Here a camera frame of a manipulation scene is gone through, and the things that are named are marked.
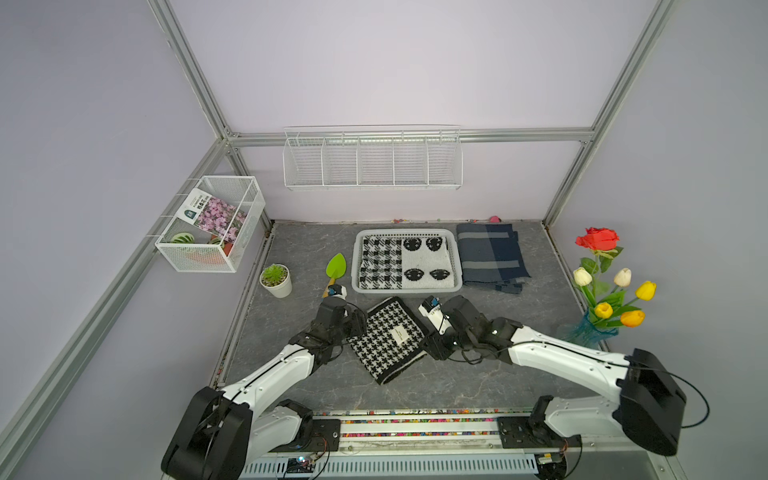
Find black white houndstooth scarf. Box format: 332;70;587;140
349;297;427;385

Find smiley houndstooth white scarf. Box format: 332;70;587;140
358;235;456;291

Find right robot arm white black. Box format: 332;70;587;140
419;296;687;456

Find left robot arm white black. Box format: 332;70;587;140
161;296;368;479

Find white plastic basket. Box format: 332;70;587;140
352;228;463;295

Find navy striped folded scarf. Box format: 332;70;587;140
456;223;530;294

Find green toy shovel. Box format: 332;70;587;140
323;253;347;298

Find small potted green plant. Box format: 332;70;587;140
259;264;293;299

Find blue glass vase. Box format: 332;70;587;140
556;313;619;350

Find artificial flower bouquet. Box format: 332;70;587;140
572;227;658;331

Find flower seed packet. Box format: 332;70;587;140
175;188;246;243

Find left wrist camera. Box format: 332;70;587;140
325;284;347;300

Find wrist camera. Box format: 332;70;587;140
418;296;450;335
325;284;347;300

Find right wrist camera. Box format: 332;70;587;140
418;296;450;335

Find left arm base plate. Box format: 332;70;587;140
286;419;341;452

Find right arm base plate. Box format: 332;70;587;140
497;416;582;451

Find white mesh wall basket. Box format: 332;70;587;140
155;175;265;273

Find white wire wall shelf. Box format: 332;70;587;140
282;124;463;190

